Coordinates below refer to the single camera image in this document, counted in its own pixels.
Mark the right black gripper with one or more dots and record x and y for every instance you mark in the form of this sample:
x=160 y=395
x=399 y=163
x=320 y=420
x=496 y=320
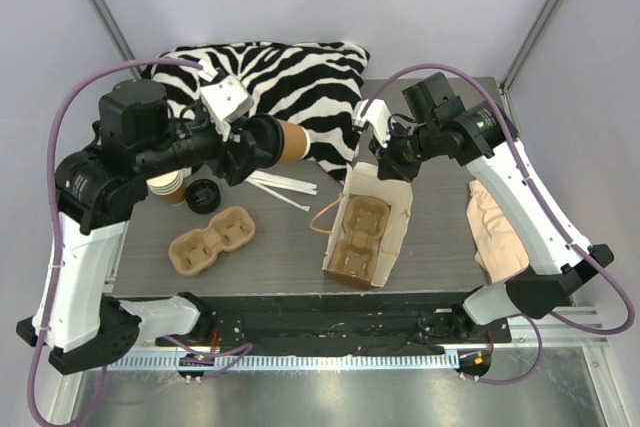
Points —
x=388 y=159

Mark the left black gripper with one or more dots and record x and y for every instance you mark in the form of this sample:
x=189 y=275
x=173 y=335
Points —
x=239 y=155

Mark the brown paper coffee cup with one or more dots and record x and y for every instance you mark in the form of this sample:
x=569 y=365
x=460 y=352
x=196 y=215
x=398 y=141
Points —
x=295 y=144

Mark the brown paper bag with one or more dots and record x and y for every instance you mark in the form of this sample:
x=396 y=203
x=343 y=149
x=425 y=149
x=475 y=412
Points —
x=361 y=180

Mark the cardboard cup carrier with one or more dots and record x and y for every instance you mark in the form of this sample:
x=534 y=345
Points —
x=198 y=249
x=364 y=223

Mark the stack of paper cups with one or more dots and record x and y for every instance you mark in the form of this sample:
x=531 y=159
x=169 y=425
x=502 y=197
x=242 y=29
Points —
x=171 y=187

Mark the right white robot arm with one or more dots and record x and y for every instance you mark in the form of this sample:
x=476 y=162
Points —
x=481 y=139

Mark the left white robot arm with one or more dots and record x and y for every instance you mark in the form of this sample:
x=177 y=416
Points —
x=95 y=192

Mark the zebra print pillow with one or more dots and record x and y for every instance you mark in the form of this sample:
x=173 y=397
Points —
x=314 y=85

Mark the beige folded cloth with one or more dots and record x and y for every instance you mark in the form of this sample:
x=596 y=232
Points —
x=499 y=250

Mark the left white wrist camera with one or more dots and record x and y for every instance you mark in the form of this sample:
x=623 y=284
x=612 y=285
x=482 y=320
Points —
x=225 y=98

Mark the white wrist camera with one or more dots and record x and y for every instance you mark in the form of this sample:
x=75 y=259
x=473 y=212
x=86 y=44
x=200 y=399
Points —
x=225 y=98
x=374 y=114

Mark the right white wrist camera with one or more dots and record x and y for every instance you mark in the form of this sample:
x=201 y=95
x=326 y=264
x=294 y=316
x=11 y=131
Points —
x=374 y=114

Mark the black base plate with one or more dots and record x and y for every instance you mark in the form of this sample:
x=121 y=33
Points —
x=337 y=325

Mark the white slotted cable duct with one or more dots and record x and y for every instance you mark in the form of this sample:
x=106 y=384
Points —
x=167 y=360

